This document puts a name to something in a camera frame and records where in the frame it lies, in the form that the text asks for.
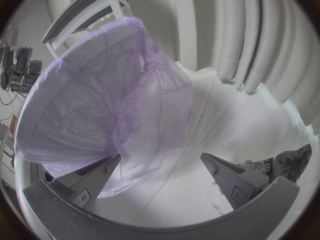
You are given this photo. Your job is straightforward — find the grey white chair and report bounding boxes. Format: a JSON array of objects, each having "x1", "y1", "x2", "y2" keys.
[{"x1": 41, "y1": 0, "x2": 133, "y2": 59}]

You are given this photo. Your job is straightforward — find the clear printed wrapper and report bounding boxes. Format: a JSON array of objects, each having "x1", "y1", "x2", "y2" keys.
[{"x1": 210, "y1": 176, "x2": 241, "y2": 217}]

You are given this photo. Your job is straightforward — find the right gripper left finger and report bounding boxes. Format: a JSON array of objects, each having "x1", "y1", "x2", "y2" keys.
[{"x1": 50, "y1": 153, "x2": 122, "y2": 212}]

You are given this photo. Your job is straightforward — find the white trash bin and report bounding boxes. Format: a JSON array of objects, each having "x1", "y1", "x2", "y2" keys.
[{"x1": 14, "y1": 18, "x2": 194, "y2": 165}]

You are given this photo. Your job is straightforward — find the purple plastic bag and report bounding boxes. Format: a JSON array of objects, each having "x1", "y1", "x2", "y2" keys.
[{"x1": 14, "y1": 16, "x2": 195, "y2": 200}]

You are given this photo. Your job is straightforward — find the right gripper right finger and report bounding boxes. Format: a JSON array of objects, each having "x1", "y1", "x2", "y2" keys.
[{"x1": 200, "y1": 152, "x2": 270, "y2": 212}]

